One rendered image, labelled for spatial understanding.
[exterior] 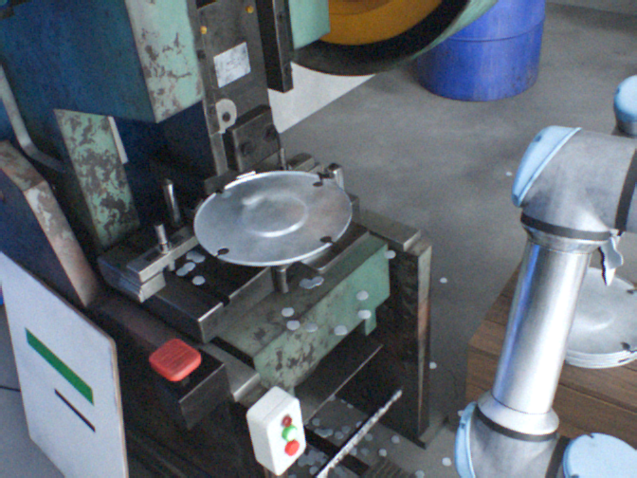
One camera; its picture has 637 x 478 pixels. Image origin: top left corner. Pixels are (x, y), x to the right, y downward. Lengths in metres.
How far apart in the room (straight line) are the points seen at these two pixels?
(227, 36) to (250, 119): 0.14
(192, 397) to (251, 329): 0.21
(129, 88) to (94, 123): 0.30
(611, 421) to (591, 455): 0.58
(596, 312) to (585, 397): 0.20
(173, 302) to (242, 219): 0.19
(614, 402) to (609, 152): 0.76
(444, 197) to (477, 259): 0.38
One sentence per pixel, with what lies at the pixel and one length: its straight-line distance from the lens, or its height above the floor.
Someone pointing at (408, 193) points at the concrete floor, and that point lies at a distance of 2.72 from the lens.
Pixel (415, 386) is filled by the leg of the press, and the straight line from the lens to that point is 1.70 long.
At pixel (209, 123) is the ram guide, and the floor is 1.01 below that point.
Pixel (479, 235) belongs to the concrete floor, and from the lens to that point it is 2.51.
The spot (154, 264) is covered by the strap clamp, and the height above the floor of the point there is 0.75.
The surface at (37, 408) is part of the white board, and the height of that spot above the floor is 0.16.
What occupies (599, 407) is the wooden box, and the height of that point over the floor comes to 0.31.
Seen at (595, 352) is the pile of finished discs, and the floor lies 0.39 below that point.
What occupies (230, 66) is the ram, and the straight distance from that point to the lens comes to 1.18.
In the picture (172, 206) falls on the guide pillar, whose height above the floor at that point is 0.79.
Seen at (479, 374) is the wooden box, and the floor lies 0.27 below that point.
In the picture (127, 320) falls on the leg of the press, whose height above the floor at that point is 0.62.
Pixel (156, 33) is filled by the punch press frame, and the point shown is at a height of 1.18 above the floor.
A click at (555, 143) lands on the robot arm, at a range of 0.94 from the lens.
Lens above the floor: 1.51
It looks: 37 degrees down
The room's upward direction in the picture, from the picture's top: 6 degrees counter-clockwise
